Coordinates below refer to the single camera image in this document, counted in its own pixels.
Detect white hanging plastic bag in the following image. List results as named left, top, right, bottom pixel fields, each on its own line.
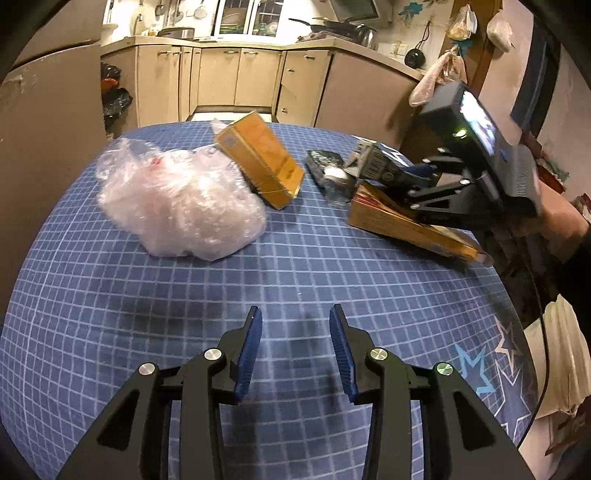
left=486, top=9, right=516, bottom=52

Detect range hood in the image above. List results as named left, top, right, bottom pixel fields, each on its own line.
left=330, top=0, right=380, bottom=22

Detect black hanging frying pan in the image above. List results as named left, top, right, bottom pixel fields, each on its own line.
left=405, top=21, right=433, bottom=69

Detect dark foil packet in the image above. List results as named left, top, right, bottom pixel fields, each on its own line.
left=305, top=148, right=359, bottom=204

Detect white plastic bucket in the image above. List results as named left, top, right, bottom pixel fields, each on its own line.
left=524, top=294, right=587, bottom=418

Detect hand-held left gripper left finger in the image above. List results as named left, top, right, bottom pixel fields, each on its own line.
left=55, top=305, right=263, bottom=480

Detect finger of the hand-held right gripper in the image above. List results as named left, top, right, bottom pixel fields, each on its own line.
left=405, top=173, right=503, bottom=229
left=405, top=154, right=472, bottom=186

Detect brown wooden door frame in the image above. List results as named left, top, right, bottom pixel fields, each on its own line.
left=438, top=0, right=505, bottom=99

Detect beige kitchen base cabinets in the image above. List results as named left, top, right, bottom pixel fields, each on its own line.
left=99, top=37, right=426, bottom=140

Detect steel kettle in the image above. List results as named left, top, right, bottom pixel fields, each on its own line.
left=353, top=23, right=380, bottom=49

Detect grey brown refrigerator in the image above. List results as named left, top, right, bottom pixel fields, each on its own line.
left=0, top=0, right=108, bottom=324

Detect yellow brown box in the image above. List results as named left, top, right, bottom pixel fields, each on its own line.
left=215, top=111, right=306, bottom=211

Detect beige hanging cloth bag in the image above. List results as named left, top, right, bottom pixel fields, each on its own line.
left=409, top=46, right=467, bottom=108

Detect kitchen window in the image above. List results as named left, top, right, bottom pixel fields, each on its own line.
left=215, top=0, right=297, bottom=38

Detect dark window with blue frame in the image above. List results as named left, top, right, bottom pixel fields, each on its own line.
left=510, top=32, right=562, bottom=136

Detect clear plastic bag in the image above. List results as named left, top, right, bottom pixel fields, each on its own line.
left=96, top=137, right=268, bottom=262

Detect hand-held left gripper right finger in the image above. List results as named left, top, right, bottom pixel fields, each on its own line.
left=329, top=304, right=536, bottom=480

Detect hanging plastic bag yellow contents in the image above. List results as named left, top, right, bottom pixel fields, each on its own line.
left=445, top=4, right=479, bottom=40

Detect black garbage bag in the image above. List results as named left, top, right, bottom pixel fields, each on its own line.
left=100, top=62, right=134, bottom=135

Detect blue checked tablecloth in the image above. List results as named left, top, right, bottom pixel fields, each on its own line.
left=0, top=121, right=539, bottom=480

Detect person's right hand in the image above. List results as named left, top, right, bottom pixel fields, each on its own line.
left=510, top=185, right=583, bottom=250

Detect long orange box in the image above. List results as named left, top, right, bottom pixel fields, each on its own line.
left=348, top=181, right=493, bottom=269

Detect black wok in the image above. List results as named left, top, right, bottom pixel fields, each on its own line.
left=288, top=17, right=356, bottom=38

